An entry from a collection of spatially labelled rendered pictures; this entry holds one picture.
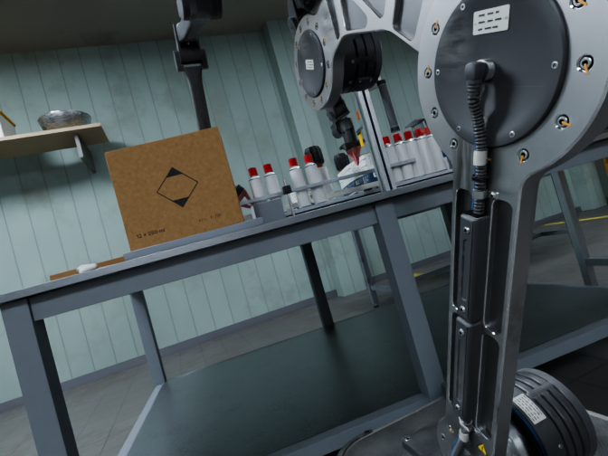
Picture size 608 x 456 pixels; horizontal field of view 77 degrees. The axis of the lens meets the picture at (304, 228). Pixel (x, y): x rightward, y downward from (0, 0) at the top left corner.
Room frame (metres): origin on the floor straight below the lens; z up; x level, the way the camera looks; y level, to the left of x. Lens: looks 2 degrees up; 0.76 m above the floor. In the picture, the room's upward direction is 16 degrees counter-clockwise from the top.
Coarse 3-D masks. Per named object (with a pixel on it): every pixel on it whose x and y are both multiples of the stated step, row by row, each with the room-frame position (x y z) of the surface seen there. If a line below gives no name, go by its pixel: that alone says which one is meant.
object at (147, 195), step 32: (128, 160) 0.99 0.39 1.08; (160, 160) 1.00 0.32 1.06; (192, 160) 1.01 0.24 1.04; (224, 160) 1.03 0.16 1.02; (128, 192) 0.99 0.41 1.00; (160, 192) 1.00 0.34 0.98; (192, 192) 1.01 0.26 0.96; (224, 192) 1.02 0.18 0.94; (128, 224) 0.99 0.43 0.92; (160, 224) 1.00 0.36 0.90; (192, 224) 1.01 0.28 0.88; (224, 224) 1.02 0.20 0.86
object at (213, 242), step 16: (448, 176) 1.15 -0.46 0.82; (384, 192) 1.10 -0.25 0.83; (400, 192) 1.11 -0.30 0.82; (336, 208) 1.07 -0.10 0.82; (352, 208) 1.14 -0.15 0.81; (272, 224) 1.03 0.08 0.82; (288, 224) 1.04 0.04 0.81; (208, 240) 0.99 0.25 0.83; (224, 240) 1.00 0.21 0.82; (144, 256) 0.96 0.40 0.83; (160, 256) 0.97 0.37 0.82; (176, 256) 1.03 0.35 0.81; (96, 272) 0.93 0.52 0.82; (112, 272) 0.94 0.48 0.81; (32, 288) 0.90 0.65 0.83; (48, 288) 0.91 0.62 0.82; (0, 304) 0.92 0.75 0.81
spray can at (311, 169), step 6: (306, 156) 1.53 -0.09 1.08; (306, 162) 1.54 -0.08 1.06; (312, 162) 1.54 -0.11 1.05; (306, 168) 1.53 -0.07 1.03; (312, 168) 1.52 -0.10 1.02; (306, 174) 1.54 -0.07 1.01; (312, 174) 1.52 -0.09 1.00; (318, 174) 1.54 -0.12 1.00; (312, 180) 1.52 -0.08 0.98; (318, 180) 1.53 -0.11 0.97; (318, 186) 1.52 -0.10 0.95; (312, 192) 1.53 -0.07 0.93; (318, 192) 1.52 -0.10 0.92; (324, 192) 1.54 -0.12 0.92; (318, 198) 1.52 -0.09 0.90; (324, 198) 1.53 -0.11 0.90
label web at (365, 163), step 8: (360, 160) 1.81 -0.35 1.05; (368, 160) 1.78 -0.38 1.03; (352, 168) 1.92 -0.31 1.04; (360, 168) 1.84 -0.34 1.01; (368, 168) 1.78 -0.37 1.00; (360, 176) 1.86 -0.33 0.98; (368, 176) 1.79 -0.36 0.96; (376, 176) 1.78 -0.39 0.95; (352, 184) 1.96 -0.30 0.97; (360, 184) 1.88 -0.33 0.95
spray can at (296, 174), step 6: (294, 162) 1.51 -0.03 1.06; (294, 168) 1.50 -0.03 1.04; (300, 168) 1.52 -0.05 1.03; (294, 174) 1.51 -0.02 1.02; (300, 174) 1.51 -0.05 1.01; (294, 180) 1.51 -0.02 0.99; (300, 180) 1.51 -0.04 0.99; (294, 186) 1.52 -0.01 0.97; (300, 192) 1.50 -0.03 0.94; (306, 192) 1.51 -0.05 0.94; (300, 198) 1.51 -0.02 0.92; (306, 198) 1.51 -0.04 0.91; (300, 204) 1.51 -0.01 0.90; (306, 204) 1.50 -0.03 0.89
